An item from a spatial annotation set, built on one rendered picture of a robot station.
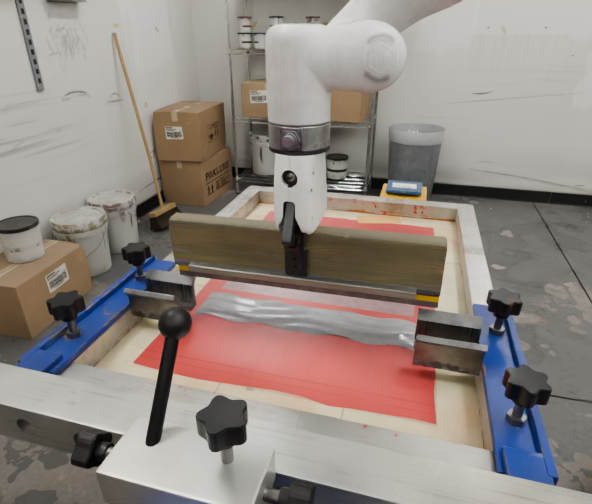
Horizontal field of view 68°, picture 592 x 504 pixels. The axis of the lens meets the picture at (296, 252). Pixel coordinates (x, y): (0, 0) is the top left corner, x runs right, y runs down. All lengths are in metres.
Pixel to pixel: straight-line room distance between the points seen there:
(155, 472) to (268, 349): 0.32
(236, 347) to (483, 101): 3.77
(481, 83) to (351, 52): 3.72
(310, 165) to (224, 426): 0.31
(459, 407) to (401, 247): 0.21
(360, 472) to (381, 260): 0.27
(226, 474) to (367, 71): 0.41
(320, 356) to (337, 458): 0.25
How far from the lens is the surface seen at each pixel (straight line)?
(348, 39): 0.52
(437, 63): 4.18
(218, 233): 0.62
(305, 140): 0.52
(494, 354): 0.63
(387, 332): 0.69
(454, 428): 0.59
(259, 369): 0.63
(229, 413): 0.34
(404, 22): 0.65
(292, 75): 0.51
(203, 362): 0.65
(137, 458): 0.40
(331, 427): 0.51
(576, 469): 1.98
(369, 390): 0.61
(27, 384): 0.56
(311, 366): 0.63
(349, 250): 0.58
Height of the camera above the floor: 1.37
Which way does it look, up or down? 27 degrees down
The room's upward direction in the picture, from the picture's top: straight up
